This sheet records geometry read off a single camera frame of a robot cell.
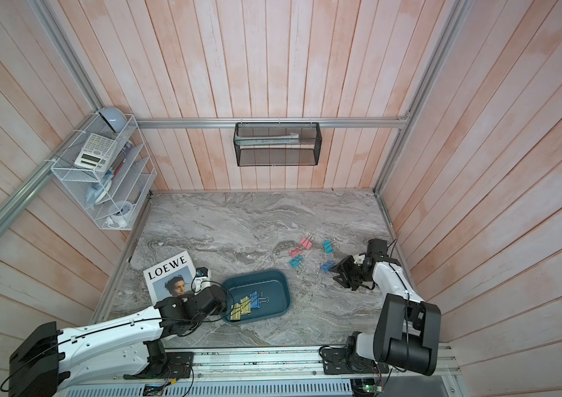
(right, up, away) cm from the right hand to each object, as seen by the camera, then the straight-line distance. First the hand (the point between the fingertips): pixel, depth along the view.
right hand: (331, 268), depth 88 cm
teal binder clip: (-12, +1, +7) cm, 14 cm away
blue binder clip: (0, -1, +6) cm, 6 cm away
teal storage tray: (-21, -7, +2) cm, 23 cm away
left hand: (-41, -9, -5) cm, 42 cm away
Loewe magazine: (-59, -4, 0) cm, 59 cm away
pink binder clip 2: (-13, +4, +10) cm, 17 cm away
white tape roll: (-80, +20, +4) cm, 82 cm away
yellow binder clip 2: (-34, -13, -6) cm, 37 cm away
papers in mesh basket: (-24, +47, +1) cm, 52 cm away
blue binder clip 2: (-27, -11, -4) cm, 30 cm away
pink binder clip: (-8, +8, +13) cm, 17 cm away
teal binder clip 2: (+1, +6, +11) cm, 13 cm away
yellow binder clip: (-31, -12, -6) cm, 33 cm away
